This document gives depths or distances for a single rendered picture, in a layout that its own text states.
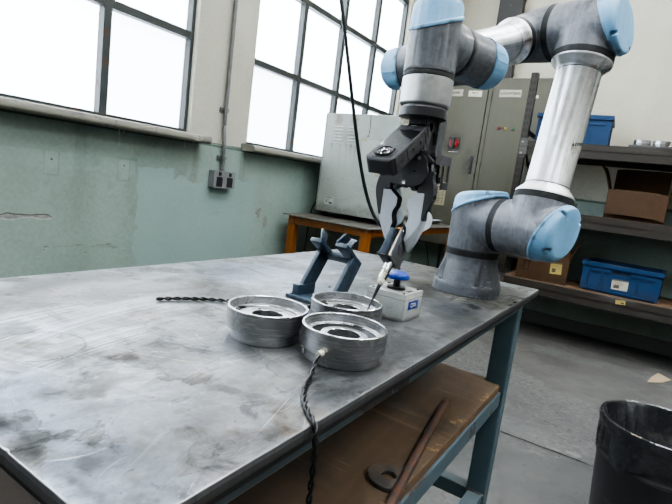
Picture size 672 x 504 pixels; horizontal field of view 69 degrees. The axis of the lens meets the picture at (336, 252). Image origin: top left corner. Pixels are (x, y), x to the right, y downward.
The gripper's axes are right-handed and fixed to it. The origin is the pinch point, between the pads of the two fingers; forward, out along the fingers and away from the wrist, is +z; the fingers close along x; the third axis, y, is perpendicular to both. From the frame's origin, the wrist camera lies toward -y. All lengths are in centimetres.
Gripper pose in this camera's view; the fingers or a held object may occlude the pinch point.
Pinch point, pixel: (397, 242)
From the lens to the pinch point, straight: 74.6
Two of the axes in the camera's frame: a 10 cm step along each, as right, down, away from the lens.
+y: 5.8, -0.4, 8.1
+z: -1.2, 9.8, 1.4
